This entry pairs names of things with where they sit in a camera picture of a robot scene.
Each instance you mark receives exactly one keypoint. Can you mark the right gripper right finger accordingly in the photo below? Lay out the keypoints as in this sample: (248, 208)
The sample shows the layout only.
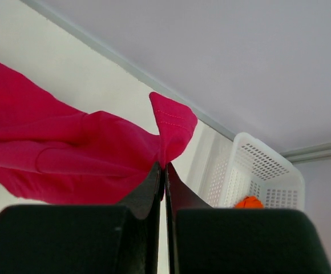
(202, 239)

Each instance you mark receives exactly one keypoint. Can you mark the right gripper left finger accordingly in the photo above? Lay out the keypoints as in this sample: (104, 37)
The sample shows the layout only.
(119, 238)

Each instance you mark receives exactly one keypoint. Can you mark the magenta t shirt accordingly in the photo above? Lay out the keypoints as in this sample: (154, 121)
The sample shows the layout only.
(52, 152)

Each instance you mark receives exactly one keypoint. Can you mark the orange t shirt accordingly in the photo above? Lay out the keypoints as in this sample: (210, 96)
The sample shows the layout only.
(250, 202)

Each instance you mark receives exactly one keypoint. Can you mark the white plastic basket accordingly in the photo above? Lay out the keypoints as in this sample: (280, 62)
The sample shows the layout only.
(245, 167)

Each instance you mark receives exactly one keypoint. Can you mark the right corner aluminium post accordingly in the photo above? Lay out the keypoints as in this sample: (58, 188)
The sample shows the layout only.
(309, 154)

